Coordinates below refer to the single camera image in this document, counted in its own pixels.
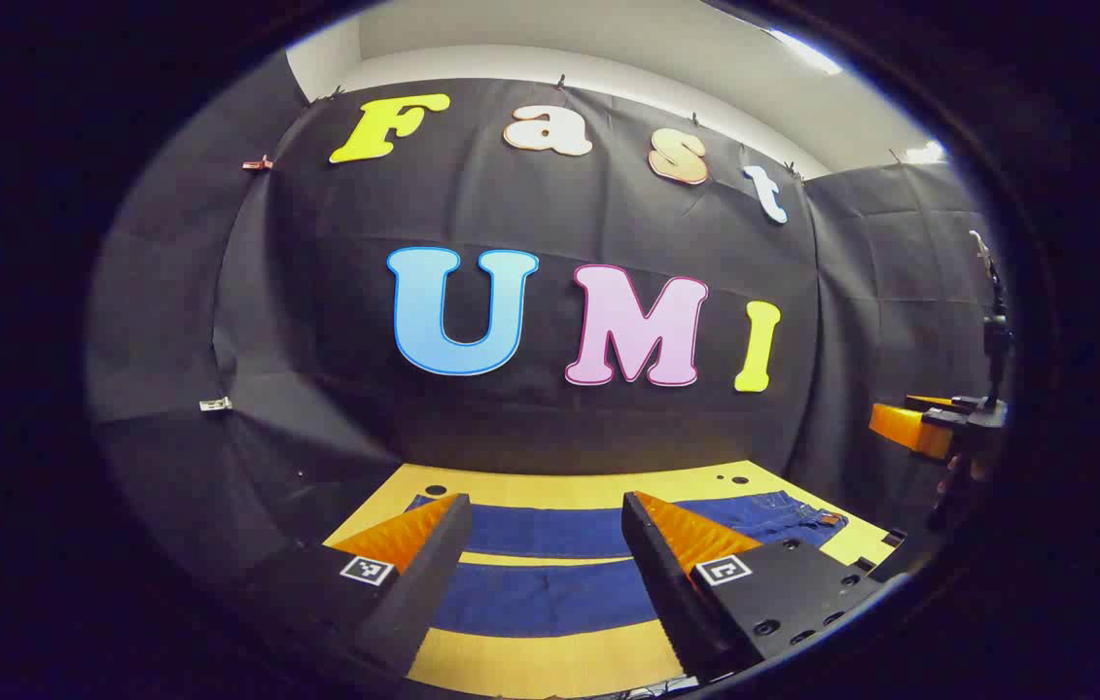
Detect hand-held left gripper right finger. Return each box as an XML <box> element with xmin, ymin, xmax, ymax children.
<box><xmin>621</xmin><ymin>491</ymin><xmax>887</xmax><ymax>683</ymax></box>

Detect black backdrop cloth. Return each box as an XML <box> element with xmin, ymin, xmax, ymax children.
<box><xmin>88</xmin><ymin>53</ymin><xmax>1010</xmax><ymax>594</ymax></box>

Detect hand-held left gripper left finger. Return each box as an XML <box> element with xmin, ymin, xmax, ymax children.
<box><xmin>219</xmin><ymin>493</ymin><xmax>475</xmax><ymax>682</ymax></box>

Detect blue jeans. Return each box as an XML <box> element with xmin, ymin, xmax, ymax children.
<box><xmin>408</xmin><ymin>491</ymin><xmax>849</xmax><ymax>639</ymax></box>

